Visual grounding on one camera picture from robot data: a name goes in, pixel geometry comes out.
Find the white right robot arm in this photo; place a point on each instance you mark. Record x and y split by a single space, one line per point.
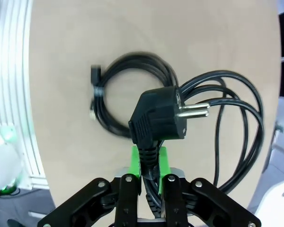
279 203

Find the white ribbed rail frame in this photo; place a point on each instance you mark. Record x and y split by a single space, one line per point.
14 71

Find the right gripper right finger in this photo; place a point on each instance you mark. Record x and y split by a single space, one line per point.
172 189

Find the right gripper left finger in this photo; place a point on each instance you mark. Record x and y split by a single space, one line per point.
126 189

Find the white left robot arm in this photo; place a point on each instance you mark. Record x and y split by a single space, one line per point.
2 160

